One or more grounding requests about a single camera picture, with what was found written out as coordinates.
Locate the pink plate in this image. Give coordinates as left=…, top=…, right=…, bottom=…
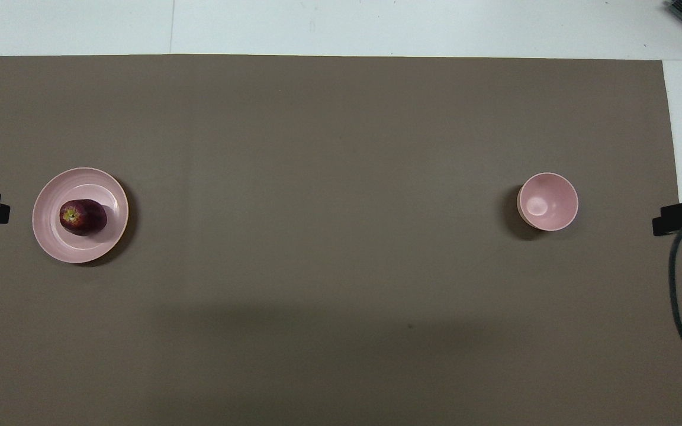
left=32, top=167, right=130, bottom=264

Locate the brown table mat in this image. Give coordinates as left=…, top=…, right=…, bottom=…
left=0, top=54, right=682, bottom=426

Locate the dark red apple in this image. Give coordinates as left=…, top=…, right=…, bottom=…
left=59, top=199, right=108, bottom=237

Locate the pink bowl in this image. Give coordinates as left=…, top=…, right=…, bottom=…
left=517, top=172, right=579, bottom=232

